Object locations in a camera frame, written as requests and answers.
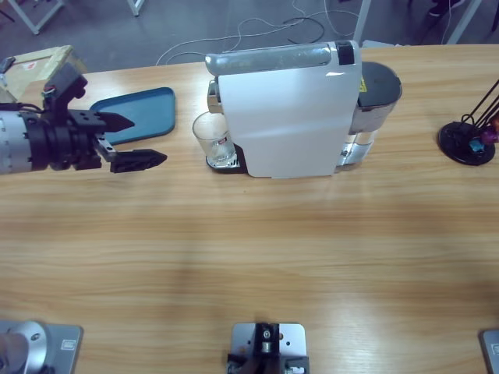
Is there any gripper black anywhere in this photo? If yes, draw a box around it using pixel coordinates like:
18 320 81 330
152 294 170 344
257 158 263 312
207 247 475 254
21 108 168 174

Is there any clear drinking glass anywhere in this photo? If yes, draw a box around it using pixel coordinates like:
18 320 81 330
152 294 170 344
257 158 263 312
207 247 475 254
191 111 234 164

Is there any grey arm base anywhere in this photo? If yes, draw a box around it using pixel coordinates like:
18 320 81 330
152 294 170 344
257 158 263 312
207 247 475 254
478 329 499 374
0 319 84 374

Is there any white capsule coffee machine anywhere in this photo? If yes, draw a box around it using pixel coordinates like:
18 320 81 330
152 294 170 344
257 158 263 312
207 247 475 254
205 40 402 181

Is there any blue plastic tray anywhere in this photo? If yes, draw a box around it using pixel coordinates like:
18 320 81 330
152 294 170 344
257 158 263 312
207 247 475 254
90 86 177 144

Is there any black capsule holder with rods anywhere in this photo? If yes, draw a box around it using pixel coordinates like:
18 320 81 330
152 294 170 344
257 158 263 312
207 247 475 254
437 77 499 168

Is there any dark shoe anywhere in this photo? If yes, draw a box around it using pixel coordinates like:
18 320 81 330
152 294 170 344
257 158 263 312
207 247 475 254
428 0 465 17

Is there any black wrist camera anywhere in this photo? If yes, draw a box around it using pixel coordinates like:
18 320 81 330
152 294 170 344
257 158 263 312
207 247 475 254
41 62 89 118

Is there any white metal table frame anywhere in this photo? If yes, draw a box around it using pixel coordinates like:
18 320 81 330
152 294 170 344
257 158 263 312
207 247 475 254
126 0 151 17
352 0 371 44
446 0 483 46
0 0 65 36

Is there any long white floor cable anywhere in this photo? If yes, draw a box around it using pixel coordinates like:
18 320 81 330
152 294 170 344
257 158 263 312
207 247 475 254
155 0 313 66

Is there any black floor cable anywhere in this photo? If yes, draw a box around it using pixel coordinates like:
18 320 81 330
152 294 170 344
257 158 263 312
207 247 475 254
282 17 327 44

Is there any short white floor cable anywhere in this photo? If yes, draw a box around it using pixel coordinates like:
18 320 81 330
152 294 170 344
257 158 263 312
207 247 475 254
324 0 359 38

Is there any white mount with dark post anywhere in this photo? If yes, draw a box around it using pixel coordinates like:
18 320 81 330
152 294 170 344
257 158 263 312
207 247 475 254
226 321 311 374

